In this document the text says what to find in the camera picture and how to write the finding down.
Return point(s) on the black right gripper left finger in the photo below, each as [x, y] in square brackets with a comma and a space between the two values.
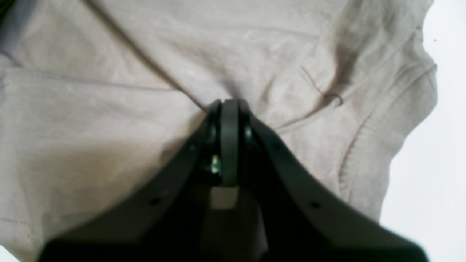
[163, 220]

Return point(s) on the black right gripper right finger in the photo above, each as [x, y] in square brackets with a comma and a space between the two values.
[304, 221]

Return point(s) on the mauve T-shirt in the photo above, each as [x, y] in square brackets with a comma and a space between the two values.
[97, 93]

